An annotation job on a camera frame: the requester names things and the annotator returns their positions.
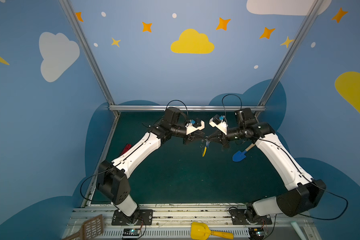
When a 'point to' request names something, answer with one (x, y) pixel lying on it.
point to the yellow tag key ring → (204, 151)
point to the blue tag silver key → (207, 143)
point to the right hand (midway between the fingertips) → (210, 136)
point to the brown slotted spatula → (92, 228)
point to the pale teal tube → (298, 231)
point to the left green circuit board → (131, 232)
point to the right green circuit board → (256, 233)
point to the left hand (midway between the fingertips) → (204, 133)
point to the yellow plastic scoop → (201, 231)
